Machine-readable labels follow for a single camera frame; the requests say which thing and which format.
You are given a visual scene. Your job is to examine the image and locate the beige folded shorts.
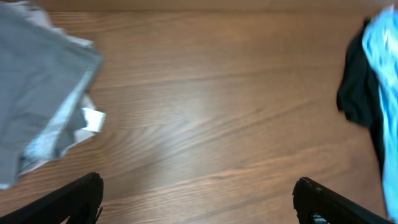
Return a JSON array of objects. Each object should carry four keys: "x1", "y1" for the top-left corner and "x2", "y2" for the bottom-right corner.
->
[{"x1": 6, "y1": 1, "x2": 106, "y2": 175}]

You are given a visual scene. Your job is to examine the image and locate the black garment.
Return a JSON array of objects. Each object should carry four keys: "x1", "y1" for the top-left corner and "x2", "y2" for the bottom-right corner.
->
[{"x1": 336, "y1": 18, "x2": 385, "y2": 174}]

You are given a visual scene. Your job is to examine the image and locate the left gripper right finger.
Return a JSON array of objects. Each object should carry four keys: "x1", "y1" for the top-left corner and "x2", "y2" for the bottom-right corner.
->
[{"x1": 292, "y1": 177, "x2": 394, "y2": 224}]

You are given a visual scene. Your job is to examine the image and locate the grey shorts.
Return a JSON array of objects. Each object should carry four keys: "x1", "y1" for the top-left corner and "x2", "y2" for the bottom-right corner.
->
[{"x1": 1, "y1": 1, "x2": 103, "y2": 189}]

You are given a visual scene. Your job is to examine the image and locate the light blue t-shirt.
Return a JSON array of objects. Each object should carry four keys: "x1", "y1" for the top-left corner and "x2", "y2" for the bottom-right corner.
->
[{"x1": 362, "y1": 6, "x2": 397, "y2": 222}]

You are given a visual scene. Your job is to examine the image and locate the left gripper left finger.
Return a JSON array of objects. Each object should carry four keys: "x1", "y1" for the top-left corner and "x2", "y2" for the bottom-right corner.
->
[{"x1": 1, "y1": 172, "x2": 104, "y2": 224}]

